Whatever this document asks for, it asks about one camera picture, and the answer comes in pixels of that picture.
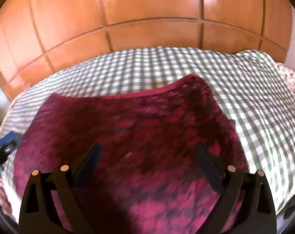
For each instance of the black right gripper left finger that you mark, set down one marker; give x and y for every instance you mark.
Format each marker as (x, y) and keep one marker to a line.
(38, 212)

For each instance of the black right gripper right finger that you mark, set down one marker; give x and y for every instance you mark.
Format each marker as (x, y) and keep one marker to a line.
(249, 191)

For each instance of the red floral fleece pants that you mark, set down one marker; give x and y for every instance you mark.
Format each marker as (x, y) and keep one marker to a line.
(147, 179)

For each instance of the orange wooden wardrobe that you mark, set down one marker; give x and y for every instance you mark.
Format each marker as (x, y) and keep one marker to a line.
(41, 37)

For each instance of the floral pink pillow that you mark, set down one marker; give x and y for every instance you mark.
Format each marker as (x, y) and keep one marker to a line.
(288, 75)

